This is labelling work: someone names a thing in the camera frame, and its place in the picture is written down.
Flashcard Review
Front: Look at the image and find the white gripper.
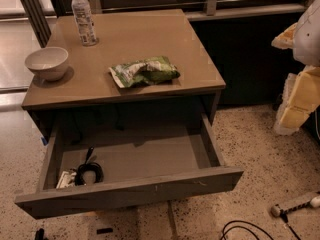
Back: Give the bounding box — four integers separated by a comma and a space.
271, 0, 320, 135

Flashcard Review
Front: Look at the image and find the green jalapeno chip bag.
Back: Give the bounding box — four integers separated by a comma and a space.
109, 56, 180, 88

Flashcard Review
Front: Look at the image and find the open grey top drawer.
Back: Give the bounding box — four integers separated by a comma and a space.
15, 114, 243, 219

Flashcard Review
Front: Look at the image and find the brown cabinet with glossy top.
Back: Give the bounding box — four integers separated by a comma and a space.
21, 8, 227, 142

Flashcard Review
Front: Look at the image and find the white packet in drawer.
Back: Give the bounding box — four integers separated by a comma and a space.
56, 171, 76, 189

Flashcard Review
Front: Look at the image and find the clear plastic water bottle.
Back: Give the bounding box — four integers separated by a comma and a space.
71, 0, 98, 46

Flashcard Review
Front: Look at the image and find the white ceramic bowl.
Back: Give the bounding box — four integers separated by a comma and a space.
24, 47, 69, 81

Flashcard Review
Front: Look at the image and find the black tape strip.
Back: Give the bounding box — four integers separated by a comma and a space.
96, 228, 114, 235

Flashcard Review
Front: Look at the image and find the blue tape piece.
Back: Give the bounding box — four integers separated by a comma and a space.
40, 137, 48, 146

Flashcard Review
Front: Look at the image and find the small black floor object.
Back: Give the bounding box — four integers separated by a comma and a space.
34, 228, 44, 240

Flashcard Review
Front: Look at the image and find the black floor cable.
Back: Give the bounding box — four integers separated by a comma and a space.
219, 220, 275, 240

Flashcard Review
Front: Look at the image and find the coiled black cable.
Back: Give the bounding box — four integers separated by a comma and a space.
74, 146, 105, 187

